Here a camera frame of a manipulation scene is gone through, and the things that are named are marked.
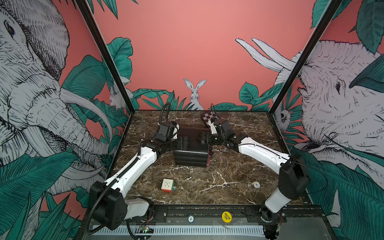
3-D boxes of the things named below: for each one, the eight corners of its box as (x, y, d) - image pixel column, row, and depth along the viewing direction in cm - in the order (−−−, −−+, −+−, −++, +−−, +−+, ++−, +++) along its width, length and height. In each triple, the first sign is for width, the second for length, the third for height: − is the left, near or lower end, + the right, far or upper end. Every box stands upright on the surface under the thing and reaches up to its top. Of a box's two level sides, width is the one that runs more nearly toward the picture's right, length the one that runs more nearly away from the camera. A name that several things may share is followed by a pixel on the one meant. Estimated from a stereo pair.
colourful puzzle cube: (162, 192, 83) (160, 189, 78) (164, 182, 86) (162, 178, 82) (173, 192, 83) (172, 189, 78) (174, 182, 86) (173, 178, 82)
